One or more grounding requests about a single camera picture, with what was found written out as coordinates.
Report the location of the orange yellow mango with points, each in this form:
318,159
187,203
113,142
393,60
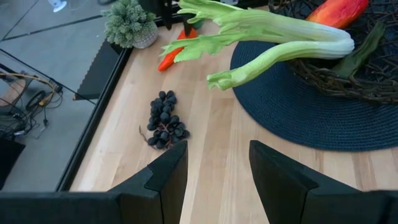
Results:
337,12

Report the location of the dark purple grape bunch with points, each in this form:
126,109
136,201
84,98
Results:
166,121

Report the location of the orange carrot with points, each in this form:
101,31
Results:
169,57

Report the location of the dark blue round woven placemat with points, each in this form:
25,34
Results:
295,118

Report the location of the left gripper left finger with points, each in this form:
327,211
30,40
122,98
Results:
161,186

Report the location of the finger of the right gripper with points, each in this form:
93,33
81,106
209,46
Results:
187,26
168,18

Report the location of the dark woven twig basket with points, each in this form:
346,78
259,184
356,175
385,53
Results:
357,87

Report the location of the faux green potted plant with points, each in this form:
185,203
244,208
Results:
127,25

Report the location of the dark green long vegetable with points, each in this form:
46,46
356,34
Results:
360,53

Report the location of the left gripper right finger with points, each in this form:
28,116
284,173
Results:
289,193

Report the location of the green celery stalk bunch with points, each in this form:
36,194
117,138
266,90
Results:
280,31

